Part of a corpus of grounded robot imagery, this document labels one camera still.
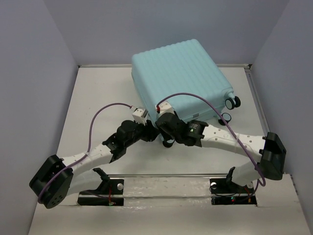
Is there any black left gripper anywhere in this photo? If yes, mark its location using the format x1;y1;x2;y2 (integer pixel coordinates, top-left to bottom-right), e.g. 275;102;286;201
124;118;160;148

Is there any light blue hard-shell suitcase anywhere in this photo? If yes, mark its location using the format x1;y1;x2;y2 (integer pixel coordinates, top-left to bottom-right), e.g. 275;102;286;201
132;39;241;122

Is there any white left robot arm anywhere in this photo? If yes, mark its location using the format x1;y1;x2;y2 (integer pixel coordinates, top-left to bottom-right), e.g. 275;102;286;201
29;120;159;209

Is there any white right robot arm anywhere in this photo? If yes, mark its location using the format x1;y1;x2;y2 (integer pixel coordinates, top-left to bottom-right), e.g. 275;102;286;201
156;113;287;192

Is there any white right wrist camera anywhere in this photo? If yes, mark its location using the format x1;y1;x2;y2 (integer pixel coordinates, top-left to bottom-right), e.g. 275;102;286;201
156;100;175;116

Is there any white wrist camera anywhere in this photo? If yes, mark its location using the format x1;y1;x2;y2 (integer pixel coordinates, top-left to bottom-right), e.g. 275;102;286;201
156;100;175;116
131;106;149;125

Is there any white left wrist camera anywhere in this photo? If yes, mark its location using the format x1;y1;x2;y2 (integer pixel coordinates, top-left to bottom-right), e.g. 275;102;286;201
131;106;149;125

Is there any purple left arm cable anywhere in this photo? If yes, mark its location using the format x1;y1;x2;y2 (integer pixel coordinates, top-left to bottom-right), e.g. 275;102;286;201
38;102;135;204

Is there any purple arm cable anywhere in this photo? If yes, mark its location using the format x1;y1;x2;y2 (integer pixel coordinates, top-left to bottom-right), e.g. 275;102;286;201
38;102;135;204
156;92;267;188

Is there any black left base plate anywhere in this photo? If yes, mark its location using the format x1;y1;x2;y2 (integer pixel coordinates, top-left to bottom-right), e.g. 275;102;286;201
77;179;124;207

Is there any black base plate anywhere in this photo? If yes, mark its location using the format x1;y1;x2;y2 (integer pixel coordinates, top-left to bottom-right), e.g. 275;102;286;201
209;178;257;206
77;179;124;207

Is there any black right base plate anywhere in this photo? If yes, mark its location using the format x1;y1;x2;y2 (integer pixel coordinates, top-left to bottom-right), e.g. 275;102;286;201
209;178;257;206

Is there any aluminium table rail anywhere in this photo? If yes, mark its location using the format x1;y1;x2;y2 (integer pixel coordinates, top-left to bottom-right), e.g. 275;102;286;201
245;64;269;133

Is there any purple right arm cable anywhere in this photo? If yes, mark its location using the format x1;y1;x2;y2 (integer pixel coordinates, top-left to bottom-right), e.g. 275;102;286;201
156;92;267;188

